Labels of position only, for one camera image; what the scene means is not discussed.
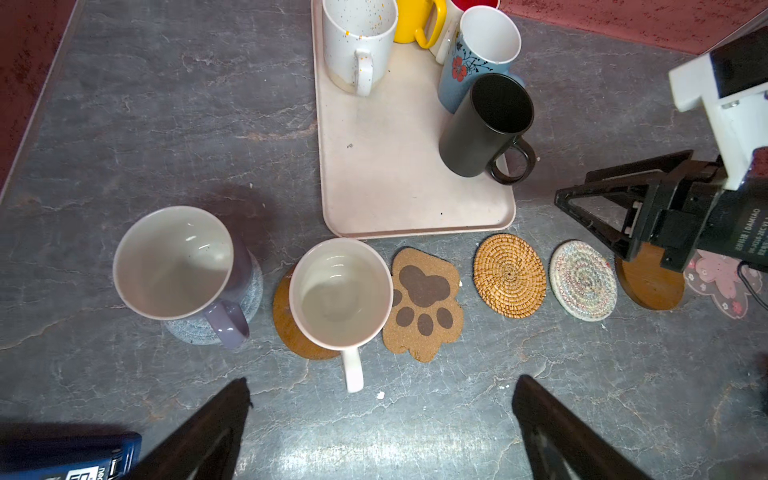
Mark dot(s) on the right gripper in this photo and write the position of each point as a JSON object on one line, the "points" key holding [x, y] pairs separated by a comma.
{"points": [[719, 206]]}

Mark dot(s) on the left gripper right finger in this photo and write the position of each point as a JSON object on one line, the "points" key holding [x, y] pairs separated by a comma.
{"points": [[558, 444]]}

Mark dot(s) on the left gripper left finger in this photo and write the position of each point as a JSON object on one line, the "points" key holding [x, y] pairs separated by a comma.
{"points": [[207, 445]]}

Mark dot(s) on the brown wooden coaster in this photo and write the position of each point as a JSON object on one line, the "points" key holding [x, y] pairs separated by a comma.
{"points": [[647, 283]]}

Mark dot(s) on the pink flower coaster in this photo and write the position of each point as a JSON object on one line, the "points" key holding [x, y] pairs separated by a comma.
{"points": [[732, 287]]}

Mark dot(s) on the grey round coaster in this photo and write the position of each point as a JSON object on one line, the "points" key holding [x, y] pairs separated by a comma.
{"points": [[196, 329]]}

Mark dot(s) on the white braided coaster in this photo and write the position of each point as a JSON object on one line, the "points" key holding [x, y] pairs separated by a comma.
{"points": [[582, 281]]}

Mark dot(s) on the brown glossy coaster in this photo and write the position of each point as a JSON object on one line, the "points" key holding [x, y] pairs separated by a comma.
{"points": [[287, 329]]}

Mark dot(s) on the black mug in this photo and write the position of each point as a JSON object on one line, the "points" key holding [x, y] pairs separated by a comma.
{"points": [[491, 119]]}

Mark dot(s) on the woven rattan coaster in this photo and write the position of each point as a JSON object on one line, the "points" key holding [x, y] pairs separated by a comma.
{"points": [[509, 276]]}

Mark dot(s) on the lavender mug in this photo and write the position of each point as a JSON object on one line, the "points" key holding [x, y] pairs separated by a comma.
{"points": [[182, 261]]}

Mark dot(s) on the brown paw coaster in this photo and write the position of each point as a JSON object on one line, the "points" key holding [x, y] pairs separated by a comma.
{"points": [[425, 312]]}

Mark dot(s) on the white mug front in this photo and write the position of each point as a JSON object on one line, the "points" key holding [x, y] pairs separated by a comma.
{"points": [[340, 297]]}

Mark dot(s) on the white mug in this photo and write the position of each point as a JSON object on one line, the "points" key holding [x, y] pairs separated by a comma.
{"points": [[340, 297], [358, 37]]}

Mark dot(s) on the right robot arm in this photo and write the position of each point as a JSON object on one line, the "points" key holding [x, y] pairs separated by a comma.
{"points": [[681, 204]]}

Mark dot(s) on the blue black handheld device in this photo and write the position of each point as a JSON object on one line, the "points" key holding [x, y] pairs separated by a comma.
{"points": [[84, 457]]}

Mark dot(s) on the blue floral mug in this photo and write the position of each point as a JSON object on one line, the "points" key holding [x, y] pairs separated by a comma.
{"points": [[486, 41]]}

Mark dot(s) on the red interior mug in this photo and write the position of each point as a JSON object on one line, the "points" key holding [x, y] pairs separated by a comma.
{"points": [[455, 9]]}

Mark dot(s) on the beige serving tray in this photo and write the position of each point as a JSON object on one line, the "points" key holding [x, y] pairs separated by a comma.
{"points": [[380, 169]]}

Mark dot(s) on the yellow mug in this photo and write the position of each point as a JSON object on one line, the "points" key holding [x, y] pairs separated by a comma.
{"points": [[413, 16]]}

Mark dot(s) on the white mug rear left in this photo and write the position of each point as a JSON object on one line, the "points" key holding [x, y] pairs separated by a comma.
{"points": [[358, 37]]}

